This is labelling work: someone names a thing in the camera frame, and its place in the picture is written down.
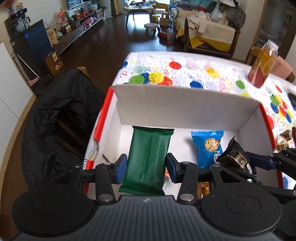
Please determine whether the white cabinet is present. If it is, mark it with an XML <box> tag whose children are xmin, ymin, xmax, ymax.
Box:
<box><xmin>0</xmin><ymin>42</ymin><xmax>36</xmax><ymax>126</ymax></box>

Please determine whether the round coffee table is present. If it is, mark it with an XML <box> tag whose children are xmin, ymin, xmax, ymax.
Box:
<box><xmin>124</xmin><ymin>1</ymin><xmax>157</xmax><ymax>27</ymax></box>

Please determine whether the brown cardboard box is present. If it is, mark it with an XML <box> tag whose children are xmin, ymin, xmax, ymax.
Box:
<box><xmin>44</xmin><ymin>51</ymin><xmax>64</xmax><ymax>76</ymax></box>

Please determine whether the pile of clothes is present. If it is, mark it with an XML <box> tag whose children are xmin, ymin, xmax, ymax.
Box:
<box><xmin>211</xmin><ymin>0</ymin><xmax>246</xmax><ymax>26</ymax></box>

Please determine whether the green snack packet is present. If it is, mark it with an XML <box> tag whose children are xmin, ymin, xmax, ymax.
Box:
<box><xmin>118</xmin><ymin>126</ymin><xmax>174</xmax><ymax>196</ymax></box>

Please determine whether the white cardboard box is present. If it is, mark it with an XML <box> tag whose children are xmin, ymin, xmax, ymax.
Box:
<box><xmin>83</xmin><ymin>85</ymin><xmax>296</xmax><ymax>202</ymax></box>

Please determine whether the balloon printed tablecloth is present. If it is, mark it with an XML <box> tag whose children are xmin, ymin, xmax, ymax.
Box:
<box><xmin>83</xmin><ymin>51</ymin><xmax>296</xmax><ymax>191</ymax></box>

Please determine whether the TV cabinet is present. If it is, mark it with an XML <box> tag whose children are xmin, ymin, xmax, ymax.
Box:
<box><xmin>52</xmin><ymin>8</ymin><xmax>105</xmax><ymax>55</ymax></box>

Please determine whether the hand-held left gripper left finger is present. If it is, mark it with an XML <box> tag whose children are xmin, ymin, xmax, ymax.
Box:
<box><xmin>50</xmin><ymin>153</ymin><xmax>128</xmax><ymax>205</ymax></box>

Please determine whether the black cabinet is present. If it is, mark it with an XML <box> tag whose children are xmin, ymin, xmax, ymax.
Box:
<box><xmin>4</xmin><ymin>16</ymin><xmax>55</xmax><ymax>77</ymax></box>

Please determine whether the toy truck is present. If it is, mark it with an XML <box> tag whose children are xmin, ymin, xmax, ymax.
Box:
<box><xmin>157</xmin><ymin>12</ymin><xmax>175</xmax><ymax>39</ymax></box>

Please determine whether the pink cloth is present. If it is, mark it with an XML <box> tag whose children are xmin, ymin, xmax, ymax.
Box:
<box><xmin>270</xmin><ymin>55</ymin><xmax>296</xmax><ymax>82</ymax></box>

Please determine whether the black snack packet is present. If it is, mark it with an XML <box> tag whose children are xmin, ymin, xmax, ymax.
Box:
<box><xmin>217</xmin><ymin>137</ymin><xmax>258</xmax><ymax>176</ymax></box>

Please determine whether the sofa with cream cover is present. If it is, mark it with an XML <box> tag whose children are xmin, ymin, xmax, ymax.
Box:
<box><xmin>174</xmin><ymin>6</ymin><xmax>239</xmax><ymax>60</ymax></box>

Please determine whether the small round stool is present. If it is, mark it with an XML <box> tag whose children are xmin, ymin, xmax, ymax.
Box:
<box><xmin>144</xmin><ymin>22</ymin><xmax>158</xmax><ymax>36</ymax></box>

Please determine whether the black jacket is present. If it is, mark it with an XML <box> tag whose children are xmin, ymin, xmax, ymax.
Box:
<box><xmin>21</xmin><ymin>68</ymin><xmax>107</xmax><ymax>191</ymax></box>

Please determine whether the blue cookie packet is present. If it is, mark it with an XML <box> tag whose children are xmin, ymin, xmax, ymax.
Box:
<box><xmin>191</xmin><ymin>130</ymin><xmax>224</xmax><ymax>169</ymax></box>

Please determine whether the juice bottle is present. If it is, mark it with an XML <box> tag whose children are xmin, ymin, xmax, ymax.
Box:
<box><xmin>248</xmin><ymin>39</ymin><xmax>279</xmax><ymax>88</ymax></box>

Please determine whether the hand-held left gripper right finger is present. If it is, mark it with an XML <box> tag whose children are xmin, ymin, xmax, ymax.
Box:
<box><xmin>166</xmin><ymin>153</ymin><xmax>246</xmax><ymax>202</ymax></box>

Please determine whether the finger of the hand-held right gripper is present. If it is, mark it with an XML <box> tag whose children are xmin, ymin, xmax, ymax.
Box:
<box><xmin>246</xmin><ymin>176</ymin><xmax>296</xmax><ymax>198</ymax></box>
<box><xmin>245</xmin><ymin>148</ymin><xmax>296</xmax><ymax>172</ymax></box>

